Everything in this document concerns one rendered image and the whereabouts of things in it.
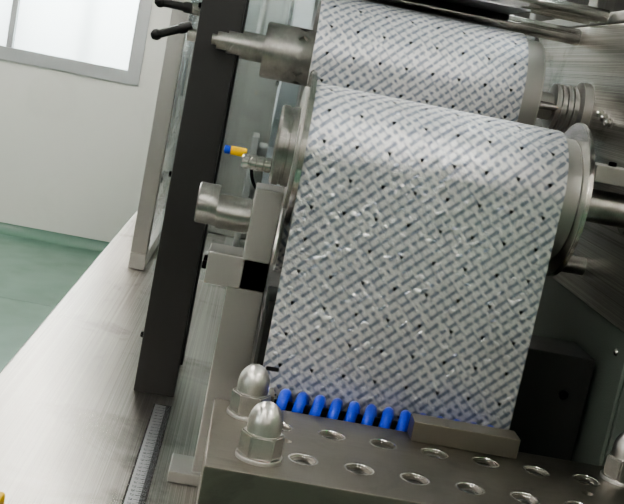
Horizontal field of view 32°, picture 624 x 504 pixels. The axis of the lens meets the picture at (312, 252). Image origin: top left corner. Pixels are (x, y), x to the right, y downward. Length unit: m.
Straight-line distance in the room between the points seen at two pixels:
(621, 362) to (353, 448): 0.30
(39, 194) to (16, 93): 0.61
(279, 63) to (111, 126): 5.38
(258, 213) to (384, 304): 0.15
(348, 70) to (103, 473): 0.49
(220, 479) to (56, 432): 0.41
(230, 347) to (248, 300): 0.05
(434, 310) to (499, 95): 0.32
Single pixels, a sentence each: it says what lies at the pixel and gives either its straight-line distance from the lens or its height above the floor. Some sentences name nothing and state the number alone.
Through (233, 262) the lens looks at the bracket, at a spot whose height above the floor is 1.13.
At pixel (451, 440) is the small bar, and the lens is 0.96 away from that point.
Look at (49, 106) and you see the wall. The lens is 6.64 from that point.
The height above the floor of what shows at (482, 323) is 1.13.
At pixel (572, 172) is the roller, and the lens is 1.00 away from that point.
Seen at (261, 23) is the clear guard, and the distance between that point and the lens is 1.98.
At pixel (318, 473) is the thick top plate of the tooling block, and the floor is 1.03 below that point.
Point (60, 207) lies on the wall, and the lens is 6.69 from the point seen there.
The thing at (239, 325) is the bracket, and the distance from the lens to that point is 1.06.
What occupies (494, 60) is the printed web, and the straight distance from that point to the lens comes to 1.22.
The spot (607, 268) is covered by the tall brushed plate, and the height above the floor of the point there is 1.19.
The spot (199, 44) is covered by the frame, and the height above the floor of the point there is 1.33.
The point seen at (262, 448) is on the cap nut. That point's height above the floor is 1.04.
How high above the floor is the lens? 1.33
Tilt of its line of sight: 10 degrees down
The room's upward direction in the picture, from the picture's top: 11 degrees clockwise
